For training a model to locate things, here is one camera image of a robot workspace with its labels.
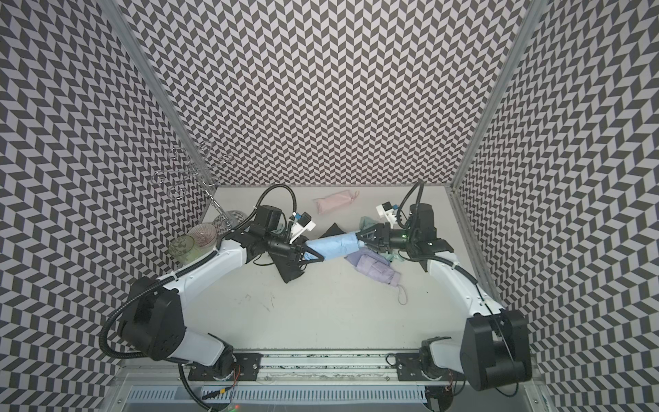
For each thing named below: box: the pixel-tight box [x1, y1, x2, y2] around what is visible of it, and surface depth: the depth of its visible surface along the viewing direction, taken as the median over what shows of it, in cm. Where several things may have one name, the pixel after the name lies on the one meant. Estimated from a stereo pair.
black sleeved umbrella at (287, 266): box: [267, 250, 305, 284], surface depth 90 cm
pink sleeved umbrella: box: [313, 189, 361, 215], surface depth 111 cm
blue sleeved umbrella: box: [303, 232, 364, 261], surface depth 72 cm
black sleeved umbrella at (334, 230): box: [318, 222, 347, 239], surface depth 104 cm
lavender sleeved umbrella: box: [344, 247, 401, 288], surface depth 92 cm
